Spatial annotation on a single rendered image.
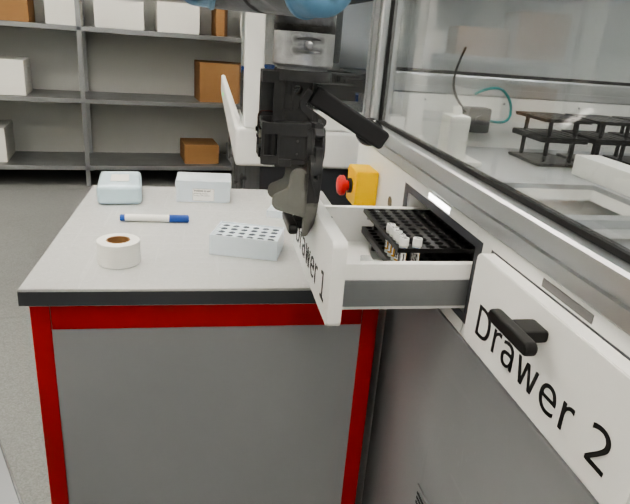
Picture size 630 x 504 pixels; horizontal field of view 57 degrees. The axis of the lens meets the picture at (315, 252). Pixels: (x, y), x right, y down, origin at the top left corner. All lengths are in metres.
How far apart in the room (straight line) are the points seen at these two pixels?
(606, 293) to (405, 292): 0.27
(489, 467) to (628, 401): 0.28
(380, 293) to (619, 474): 0.33
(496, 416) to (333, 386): 0.42
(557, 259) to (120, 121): 4.54
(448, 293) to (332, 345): 0.33
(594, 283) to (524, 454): 0.21
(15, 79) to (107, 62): 0.75
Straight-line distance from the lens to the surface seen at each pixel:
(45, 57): 4.94
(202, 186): 1.37
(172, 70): 4.92
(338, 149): 1.61
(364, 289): 0.70
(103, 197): 1.35
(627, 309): 0.51
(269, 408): 1.06
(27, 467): 1.83
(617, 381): 0.50
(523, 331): 0.55
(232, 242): 1.04
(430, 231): 0.82
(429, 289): 0.73
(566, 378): 0.55
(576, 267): 0.57
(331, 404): 1.08
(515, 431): 0.67
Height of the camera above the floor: 1.15
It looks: 21 degrees down
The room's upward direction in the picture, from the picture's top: 4 degrees clockwise
